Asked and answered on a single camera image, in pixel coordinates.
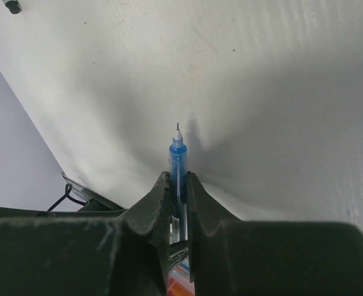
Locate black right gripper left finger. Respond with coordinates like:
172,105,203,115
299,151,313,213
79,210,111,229
0,172,171,295

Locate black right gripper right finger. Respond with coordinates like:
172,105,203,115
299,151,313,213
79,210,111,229
186,173,363,295

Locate blue capped pen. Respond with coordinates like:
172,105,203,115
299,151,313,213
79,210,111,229
169,123,187,243

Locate aluminium table edge rail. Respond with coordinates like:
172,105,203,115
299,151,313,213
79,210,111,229
62,173,126,213

